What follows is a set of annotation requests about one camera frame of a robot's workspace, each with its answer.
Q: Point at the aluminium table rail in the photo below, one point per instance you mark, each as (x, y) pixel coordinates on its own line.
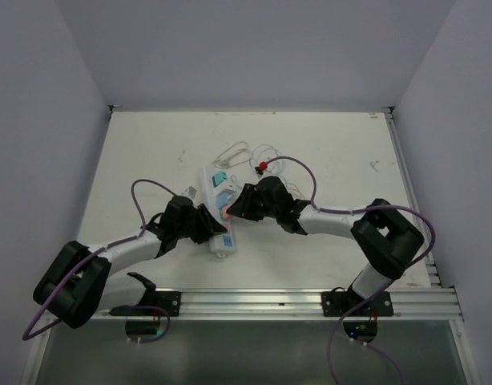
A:
(306, 305)

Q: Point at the light blue charger plug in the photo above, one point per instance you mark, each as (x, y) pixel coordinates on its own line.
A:
(224, 199)

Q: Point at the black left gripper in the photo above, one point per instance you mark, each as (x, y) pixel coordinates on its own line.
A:
(206, 220)

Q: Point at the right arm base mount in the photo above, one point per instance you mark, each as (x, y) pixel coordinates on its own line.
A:
(350, 305)

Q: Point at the orange charger plug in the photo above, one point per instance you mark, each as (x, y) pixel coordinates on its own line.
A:
(225, 213)

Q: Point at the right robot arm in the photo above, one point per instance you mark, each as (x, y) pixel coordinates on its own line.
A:
(387, 239)

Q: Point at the right side aluminium rail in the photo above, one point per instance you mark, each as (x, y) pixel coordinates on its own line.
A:
(430, 235)

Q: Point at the teal dual usb charger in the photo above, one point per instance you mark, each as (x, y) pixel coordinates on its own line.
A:
(219, 178)

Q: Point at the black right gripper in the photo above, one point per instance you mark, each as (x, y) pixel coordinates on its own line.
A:
(243, 206)

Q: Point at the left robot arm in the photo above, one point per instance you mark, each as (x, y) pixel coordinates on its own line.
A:
(74, 287)

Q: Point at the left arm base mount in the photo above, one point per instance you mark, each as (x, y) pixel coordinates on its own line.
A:
(148, 311)

